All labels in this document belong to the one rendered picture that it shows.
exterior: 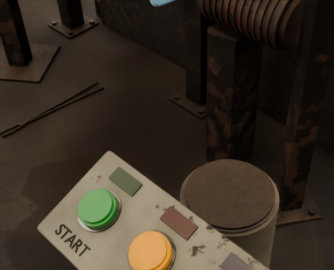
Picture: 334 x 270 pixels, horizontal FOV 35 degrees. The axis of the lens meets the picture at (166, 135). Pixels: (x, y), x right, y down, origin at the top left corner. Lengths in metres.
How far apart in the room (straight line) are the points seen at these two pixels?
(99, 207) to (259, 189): 0.22
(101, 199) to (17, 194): 0.88
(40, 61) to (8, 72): 0.11
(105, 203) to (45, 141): 1.00
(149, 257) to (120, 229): 0.05
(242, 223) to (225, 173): 0.08
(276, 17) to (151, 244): 0.61
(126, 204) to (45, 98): 1.16
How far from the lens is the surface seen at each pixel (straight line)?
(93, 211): 0.52
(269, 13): 1.00
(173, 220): 0.50
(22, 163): 1.47
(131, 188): 0.53
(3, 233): 1.33
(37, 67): 1.78
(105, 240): 0.52
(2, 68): 1.82
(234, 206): 0.63
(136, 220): 0.51
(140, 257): 0.49
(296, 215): 1.29
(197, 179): 0.66
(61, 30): 1.95
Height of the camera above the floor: 1.01
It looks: 43 degrees down
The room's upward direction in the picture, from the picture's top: 3 degrees counter-clockwise
